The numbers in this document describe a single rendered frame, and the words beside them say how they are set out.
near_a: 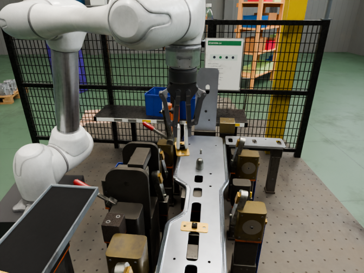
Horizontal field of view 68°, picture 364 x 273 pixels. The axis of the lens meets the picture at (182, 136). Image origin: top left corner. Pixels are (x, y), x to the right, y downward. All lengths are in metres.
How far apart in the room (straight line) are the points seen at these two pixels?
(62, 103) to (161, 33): 0.80
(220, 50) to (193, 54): 0.98
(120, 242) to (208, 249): 0.25
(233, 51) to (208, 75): 0.32
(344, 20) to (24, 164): 12.17
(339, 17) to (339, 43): 0.98
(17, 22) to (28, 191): 0.67
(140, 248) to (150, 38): 0.49
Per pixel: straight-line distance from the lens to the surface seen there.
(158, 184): 0.94
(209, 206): 0.95
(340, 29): 12.62
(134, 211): 0.82
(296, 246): 1.32
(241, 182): 1.10
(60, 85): 1.21
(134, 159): 0.85
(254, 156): 1.18
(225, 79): 1.69
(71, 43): 1.13
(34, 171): 1.25
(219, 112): 1.67
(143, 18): 0.49
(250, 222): 0.91
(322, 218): 1.51
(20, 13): 0.99
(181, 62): 0.68
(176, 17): 0.55
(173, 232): 0.86
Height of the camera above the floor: 1.61
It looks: 26 degrees down
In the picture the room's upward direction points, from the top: straight up
